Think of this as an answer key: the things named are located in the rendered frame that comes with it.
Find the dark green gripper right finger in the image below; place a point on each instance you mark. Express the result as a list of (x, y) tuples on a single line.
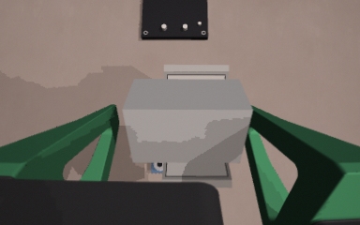
[(328, 180)]

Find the grey metal block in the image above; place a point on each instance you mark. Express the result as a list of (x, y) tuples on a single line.
[(187, 120)]

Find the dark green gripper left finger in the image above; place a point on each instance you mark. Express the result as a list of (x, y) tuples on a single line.
[(44, 155)]

